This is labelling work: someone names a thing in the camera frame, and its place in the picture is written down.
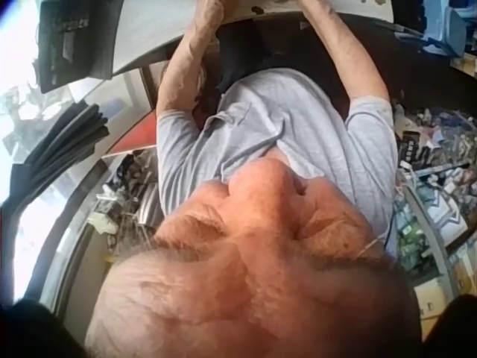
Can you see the person's right hand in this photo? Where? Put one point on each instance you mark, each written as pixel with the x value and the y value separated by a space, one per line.
pixel 316 4

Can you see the person's left hand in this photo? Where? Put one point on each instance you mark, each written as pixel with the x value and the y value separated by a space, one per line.
pixel 212 11

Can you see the small dark part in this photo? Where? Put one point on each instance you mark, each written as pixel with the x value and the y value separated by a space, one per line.
pixel 256 9

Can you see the person's legs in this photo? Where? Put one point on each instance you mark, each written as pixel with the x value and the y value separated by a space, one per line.
pixel 275 48

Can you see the black flat monitor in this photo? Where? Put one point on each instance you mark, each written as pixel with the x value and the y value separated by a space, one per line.
pixel 71 41

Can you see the red board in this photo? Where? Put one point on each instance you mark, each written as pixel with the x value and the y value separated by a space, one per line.
pixel 136 134

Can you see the stack of dark folded cloths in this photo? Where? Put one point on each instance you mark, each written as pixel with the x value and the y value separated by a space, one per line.
pixel 71 134

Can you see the cluttered shelf of small goods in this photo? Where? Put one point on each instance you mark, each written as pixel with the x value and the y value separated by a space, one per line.
pixel 432 168

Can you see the heap of mixed clutter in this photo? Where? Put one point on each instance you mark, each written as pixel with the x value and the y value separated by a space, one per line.
pixel 123 194

